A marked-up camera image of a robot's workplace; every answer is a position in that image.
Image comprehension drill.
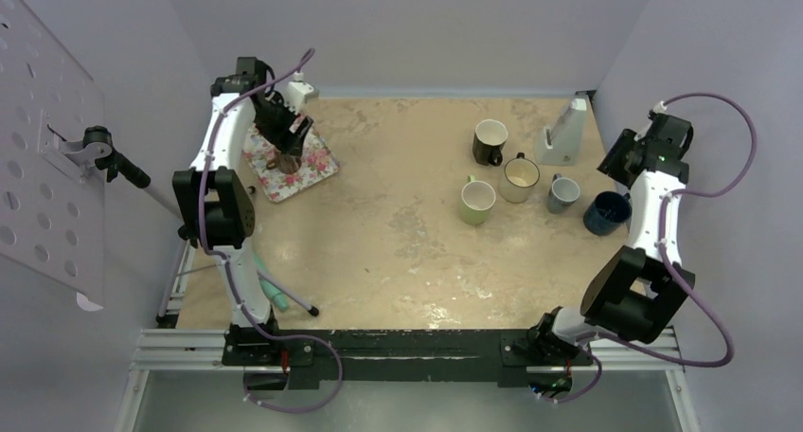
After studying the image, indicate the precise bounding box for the light green mug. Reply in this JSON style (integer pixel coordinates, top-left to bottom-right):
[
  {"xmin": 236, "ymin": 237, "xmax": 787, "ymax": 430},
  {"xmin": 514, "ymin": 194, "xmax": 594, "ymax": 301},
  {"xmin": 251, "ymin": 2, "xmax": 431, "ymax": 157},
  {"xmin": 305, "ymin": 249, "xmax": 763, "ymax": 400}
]
[{"xmin": 459, "ymin": 175, "xmax": 497, "ymax": 225}]

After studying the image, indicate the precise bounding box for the white wedge stand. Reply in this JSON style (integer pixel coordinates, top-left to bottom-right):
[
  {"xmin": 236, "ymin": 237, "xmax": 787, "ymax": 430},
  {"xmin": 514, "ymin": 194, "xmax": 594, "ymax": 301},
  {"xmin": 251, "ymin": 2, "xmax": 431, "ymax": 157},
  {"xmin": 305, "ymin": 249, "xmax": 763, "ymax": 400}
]
[{"xmin": 534, "ymin": 98, "xmax": 589, "ymax": 167}]

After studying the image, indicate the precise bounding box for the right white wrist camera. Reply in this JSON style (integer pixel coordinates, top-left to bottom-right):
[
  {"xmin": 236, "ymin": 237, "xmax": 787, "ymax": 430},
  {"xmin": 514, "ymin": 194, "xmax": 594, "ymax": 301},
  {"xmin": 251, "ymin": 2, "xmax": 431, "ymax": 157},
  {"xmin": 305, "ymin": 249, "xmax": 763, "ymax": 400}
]
[{"xmin": 651, "ymin": 100, "xmax": 667, "ymax": 114}]

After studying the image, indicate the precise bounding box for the dark blue mug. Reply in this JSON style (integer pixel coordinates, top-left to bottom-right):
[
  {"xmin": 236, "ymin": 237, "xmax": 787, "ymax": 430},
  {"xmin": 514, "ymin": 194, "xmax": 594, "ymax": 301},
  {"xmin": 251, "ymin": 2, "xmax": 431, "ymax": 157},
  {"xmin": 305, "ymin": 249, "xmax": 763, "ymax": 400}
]
[{"xmin": 582, "ymin": 191, "xmax": 632, "ymax": 237}]

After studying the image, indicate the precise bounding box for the glossy black mug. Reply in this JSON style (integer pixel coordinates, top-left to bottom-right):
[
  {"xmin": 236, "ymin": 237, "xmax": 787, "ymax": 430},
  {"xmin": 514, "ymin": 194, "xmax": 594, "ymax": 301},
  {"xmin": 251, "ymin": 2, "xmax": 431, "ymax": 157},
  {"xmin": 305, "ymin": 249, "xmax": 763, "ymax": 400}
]
[{"xmin": 472, "ymin": 119, "xmax": 509, "ymax": 167}]

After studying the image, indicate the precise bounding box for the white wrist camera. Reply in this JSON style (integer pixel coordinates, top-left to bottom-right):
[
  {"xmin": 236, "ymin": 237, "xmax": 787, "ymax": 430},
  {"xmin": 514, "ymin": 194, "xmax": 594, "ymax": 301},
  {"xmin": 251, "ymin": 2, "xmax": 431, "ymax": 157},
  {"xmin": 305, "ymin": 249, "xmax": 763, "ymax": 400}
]
[
  {"xmin": 651, "ymin": 100, "xmax": 667, "ymax": 114},
  {"xmin": 283, "ymin": 71, "xmax": 320, "ymax": 114}
]

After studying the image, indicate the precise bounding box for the grey blue mug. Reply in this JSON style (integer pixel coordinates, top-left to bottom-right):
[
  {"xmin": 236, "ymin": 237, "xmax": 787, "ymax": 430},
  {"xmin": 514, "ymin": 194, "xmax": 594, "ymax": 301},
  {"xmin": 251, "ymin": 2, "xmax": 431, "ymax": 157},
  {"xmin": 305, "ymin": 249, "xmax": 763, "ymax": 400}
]
[{"xmin": 546, "ymin": 173, "xmax": 581, "ymax": 214}]

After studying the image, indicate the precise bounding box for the perforated white panel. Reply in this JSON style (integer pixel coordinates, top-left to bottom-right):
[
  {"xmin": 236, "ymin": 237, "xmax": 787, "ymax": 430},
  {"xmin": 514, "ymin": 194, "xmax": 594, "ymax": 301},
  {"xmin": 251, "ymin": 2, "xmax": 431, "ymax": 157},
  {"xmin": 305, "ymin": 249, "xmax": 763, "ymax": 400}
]
[{"xmin": 1, "ymin": 0, "xmax": 105, "ymax": 307}]

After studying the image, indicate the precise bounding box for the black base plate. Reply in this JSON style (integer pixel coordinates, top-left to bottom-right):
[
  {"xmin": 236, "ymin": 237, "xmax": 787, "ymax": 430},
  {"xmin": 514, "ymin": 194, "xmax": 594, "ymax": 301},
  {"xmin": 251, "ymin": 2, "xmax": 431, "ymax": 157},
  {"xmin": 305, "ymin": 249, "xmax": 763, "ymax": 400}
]
[{"xmin": 222, "ymin": 329, "xmax": 591, "ymax": 389}]

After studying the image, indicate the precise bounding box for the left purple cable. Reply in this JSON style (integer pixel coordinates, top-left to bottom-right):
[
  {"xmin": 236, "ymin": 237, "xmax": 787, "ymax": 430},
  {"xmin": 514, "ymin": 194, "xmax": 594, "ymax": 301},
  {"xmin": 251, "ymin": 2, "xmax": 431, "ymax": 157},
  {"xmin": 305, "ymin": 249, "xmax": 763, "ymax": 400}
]
[{"xmin": 196, "ymin": 47, "xmax": 347, "ymax": 417}]

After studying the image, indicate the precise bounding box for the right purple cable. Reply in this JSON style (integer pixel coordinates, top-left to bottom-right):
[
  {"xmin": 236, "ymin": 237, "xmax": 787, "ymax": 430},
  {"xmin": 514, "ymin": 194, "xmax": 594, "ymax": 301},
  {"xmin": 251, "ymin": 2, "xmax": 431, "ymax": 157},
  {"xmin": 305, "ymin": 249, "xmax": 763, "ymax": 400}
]
[{"xmin": 539, "ymin": 92, "xmax": 759, "ymax": 405}]

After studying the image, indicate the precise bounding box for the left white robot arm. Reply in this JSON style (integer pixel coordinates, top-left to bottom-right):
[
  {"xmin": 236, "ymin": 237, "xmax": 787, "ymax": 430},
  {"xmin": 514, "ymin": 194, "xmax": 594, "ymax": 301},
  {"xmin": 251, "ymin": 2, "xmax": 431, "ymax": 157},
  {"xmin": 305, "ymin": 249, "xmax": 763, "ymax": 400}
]
[{"xmin": 172, "ymin": 49, "xmax": 315, "ymax": 370}]

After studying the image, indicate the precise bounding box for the teal marker pen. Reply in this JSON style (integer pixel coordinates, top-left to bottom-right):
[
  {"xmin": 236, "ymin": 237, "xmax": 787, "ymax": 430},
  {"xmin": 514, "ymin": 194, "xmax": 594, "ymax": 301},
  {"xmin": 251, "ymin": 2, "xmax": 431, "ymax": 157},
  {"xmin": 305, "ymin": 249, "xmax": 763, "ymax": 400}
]
[{"xmin": 255, "ymin": 259, "xmax": 289, "ymax": 312}]

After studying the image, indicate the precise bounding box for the purple cable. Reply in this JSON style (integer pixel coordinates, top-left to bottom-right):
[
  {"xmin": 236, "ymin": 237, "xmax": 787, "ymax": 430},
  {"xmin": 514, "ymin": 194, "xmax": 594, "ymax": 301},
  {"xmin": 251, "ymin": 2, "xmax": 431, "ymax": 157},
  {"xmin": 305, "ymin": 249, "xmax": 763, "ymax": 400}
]
[
  {"xmin": 196, "ymin": 47, "xmax": 347, "ymax": 417},
  {"xmin": 539, "ymin": 92, "xmax": 759, "ymax": 405}
]

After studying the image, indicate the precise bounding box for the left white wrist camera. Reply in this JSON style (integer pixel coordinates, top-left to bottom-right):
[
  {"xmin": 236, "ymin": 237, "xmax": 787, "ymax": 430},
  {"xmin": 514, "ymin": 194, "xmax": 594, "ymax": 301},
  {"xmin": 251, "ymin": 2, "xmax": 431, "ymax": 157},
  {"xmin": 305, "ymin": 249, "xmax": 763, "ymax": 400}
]
[{"xmin": 283, "ymin": 71, "xmax": 320, "ymax": 114}]

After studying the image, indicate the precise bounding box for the dark brown mug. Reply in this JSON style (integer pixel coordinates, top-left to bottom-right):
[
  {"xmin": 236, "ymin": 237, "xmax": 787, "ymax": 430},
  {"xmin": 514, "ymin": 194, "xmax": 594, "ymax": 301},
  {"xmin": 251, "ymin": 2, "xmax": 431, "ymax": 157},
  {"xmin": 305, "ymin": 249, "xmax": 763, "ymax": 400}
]
[{"xmin": 266, "ymin": 151, "xmax": 303, "ymax": 175}]

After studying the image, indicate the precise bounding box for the beige cream mug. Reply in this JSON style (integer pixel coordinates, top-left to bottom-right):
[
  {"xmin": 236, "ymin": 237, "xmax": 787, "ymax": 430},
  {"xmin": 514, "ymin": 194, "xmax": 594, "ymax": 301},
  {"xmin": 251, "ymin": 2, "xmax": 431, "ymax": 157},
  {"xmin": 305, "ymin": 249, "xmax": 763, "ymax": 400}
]
[{"xmin": 498, "ymin": 153, "xmax": 541, "ymax": 204}]

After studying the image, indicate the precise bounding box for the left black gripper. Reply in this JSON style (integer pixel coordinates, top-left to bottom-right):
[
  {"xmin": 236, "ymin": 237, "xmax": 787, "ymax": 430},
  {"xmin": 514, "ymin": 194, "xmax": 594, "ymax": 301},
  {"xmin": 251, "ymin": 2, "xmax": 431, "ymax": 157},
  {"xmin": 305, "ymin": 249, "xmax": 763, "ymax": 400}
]
[{"xmin": 253, "ymin": 92, "xmax": 312, "ymax": 157}]

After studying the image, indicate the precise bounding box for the floral pattern tray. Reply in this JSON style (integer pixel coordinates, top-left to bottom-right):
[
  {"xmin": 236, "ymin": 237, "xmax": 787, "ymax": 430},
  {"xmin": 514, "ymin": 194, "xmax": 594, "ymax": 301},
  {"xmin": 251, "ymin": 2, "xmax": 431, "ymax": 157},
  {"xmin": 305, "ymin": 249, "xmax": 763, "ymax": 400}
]
[{"xmin": 242, "ymin": 126, "xmax": 341, "ymax": 204}]

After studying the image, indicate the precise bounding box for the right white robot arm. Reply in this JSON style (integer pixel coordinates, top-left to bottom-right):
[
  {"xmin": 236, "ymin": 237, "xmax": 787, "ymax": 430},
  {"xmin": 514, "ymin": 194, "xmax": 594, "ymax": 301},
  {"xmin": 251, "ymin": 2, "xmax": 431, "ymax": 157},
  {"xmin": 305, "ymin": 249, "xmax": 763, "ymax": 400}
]
[{"xmin": 526, "ymin": 111, "xmax": 695, "ymax": 363}]

